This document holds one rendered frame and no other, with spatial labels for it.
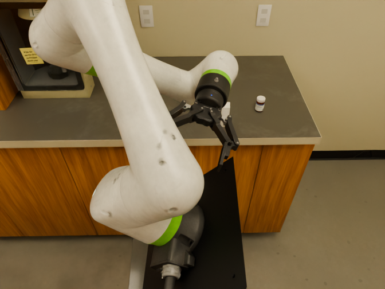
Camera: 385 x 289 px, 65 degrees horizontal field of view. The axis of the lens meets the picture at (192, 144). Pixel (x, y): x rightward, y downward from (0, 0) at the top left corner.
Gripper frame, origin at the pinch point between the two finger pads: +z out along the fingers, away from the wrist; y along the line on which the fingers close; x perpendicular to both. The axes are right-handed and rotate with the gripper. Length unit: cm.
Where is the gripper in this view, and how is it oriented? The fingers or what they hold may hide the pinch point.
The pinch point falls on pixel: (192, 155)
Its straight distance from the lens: 69.7
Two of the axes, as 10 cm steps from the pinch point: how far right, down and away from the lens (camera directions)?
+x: 1.9, -6.1, -7.7
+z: -2.4, 7.3, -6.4
